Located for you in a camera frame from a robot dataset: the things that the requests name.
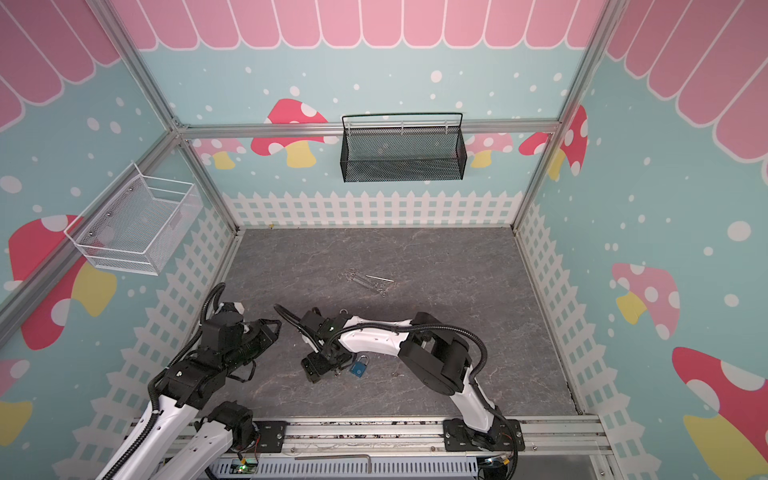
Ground metal hex key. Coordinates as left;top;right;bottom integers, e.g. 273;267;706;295
364;274;395;283

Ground white wire mesh basket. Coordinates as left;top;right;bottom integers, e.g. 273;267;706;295
64;164;203;276

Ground shorter silver wrench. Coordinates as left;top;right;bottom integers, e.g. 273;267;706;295
345;271;379;291

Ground large blue padlock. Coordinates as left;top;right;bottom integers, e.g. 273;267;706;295
350;355;369;378

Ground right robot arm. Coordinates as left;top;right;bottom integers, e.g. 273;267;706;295
291;309;525;454

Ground longer silver wrench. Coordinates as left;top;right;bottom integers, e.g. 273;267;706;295
344;272;386;296

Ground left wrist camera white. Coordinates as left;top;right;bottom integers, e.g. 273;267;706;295
217;302;245;315

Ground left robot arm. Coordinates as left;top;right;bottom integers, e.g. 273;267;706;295
97;282;282;479

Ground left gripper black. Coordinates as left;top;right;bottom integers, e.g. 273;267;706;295
222;317;282;375

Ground black wire mesh basket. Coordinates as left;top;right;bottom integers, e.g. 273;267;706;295
340;112;468;183

